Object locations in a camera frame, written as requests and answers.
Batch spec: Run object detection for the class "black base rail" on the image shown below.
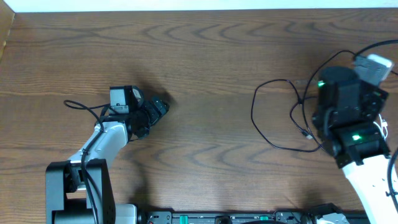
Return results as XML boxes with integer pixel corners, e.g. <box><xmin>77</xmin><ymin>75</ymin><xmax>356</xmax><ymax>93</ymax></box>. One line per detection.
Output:
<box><xmin>136</xmin><ymin>203</ymin><xmax>370</xmax><ymax>224</ymax></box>

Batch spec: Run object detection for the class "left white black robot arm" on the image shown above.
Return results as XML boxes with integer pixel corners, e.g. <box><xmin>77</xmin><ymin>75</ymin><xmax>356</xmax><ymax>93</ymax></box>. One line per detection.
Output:
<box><xmin>45</xmin><ymin>97</ymin><xmax>169</xmax><ymax>223</ymax></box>

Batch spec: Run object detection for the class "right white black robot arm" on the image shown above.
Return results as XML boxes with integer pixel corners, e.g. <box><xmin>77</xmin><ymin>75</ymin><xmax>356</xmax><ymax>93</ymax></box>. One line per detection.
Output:
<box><xmin>312</xmin><ymin>67</ymin><xmax>397</xmax><ymax>223</ymax></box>

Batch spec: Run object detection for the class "black usb cable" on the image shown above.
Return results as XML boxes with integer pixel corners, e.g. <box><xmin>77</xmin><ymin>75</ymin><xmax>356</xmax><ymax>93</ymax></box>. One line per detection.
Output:
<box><xmin>250</xmin><ymin>78</ymin><xmax>324</xmax><ymax>153</ymax></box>
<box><xmin>301</xmin><ymin>49</ymin><xmax>398</xmax><ymax>150</ymax></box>

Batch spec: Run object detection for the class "white usb cable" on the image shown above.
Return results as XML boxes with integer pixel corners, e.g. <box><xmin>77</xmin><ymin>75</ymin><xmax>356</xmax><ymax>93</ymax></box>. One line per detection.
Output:
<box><xmin>373</xmin><ymin>113</ymin><xmax>389</xmax><ymax>141</ymax></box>

